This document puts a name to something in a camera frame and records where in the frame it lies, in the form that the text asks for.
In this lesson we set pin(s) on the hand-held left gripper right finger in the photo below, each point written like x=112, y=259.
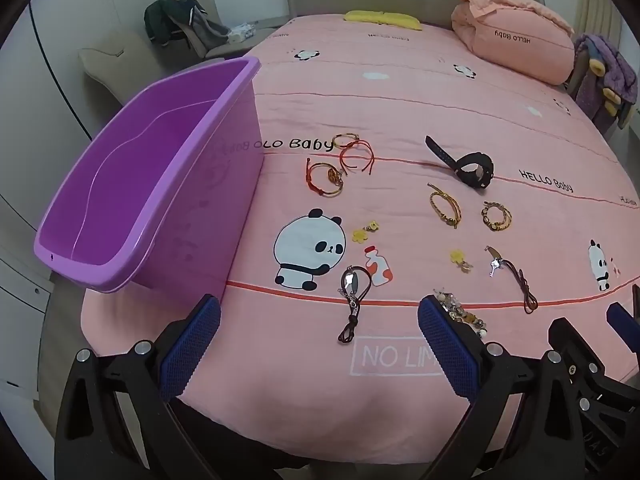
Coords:
x=447, y=350

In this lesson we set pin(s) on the purple plastic basin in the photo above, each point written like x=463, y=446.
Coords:
x=150, y=160

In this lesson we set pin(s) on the yellow pillow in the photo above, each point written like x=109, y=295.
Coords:
x=382, y=18

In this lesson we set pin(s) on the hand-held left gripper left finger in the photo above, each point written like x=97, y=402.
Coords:
x=192, y=350

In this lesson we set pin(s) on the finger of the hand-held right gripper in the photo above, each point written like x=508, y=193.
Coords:
x=570, y=340
x=622, y=322

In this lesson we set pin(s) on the purple garment pile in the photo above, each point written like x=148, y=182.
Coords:
x=607, y=60

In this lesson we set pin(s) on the beige chair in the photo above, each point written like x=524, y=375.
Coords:
x=225, y=50
x=117, y=60

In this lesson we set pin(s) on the dark green jacket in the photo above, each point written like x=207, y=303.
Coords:
x=167, y=17

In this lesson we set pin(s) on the folded pink quilt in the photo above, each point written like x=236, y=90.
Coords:
x=510, y=35

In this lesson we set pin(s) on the pink panda print bedsheet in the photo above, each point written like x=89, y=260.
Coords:
x=400, y=85

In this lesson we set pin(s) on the yellow flower earring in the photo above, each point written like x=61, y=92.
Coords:
x=357, y=235
x=456, y=255

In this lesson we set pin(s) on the tissue pack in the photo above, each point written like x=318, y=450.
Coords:
x=241, y=32

